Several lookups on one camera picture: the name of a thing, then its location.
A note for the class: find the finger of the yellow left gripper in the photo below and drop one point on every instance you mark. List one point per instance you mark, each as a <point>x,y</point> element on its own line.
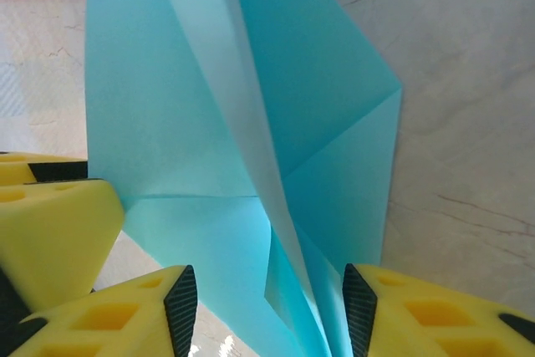
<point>25,169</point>
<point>58,240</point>

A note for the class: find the teal cloth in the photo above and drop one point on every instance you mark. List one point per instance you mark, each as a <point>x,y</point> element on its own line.
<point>167,102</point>

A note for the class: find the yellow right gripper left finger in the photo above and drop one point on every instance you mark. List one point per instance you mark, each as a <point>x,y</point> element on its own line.
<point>125,323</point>

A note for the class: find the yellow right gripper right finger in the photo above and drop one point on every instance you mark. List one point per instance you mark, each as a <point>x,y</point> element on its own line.
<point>439,323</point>

